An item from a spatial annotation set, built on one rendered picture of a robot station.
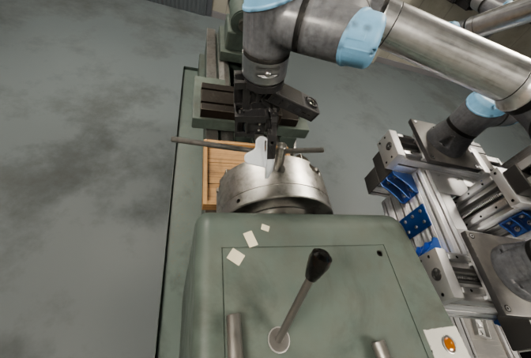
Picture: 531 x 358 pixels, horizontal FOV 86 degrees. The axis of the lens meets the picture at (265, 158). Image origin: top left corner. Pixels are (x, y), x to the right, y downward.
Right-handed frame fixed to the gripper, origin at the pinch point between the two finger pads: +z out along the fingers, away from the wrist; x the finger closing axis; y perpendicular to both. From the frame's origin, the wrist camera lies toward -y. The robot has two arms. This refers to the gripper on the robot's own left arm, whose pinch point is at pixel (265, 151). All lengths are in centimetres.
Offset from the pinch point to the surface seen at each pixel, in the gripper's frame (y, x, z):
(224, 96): 9, -59, 31
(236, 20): 2, -107, 20
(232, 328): 8.5, 33.9, 0.0
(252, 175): 2.8, 0.7, 7.8
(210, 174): 15.3, -22.6, 38.7
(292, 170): -7.2, 0.4, 6.9
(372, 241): -21.6, 19.4, 7.6
